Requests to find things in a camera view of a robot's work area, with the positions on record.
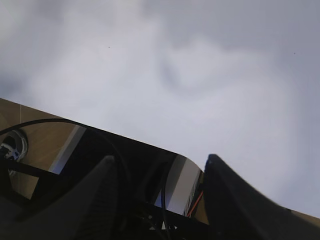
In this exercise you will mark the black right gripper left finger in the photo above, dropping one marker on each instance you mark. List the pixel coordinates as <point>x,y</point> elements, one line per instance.
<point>85,210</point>

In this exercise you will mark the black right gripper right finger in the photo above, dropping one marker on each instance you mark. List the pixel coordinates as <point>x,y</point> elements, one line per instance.
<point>237,211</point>

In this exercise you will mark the black under-table frame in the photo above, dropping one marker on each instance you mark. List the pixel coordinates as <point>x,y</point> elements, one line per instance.
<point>143,190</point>

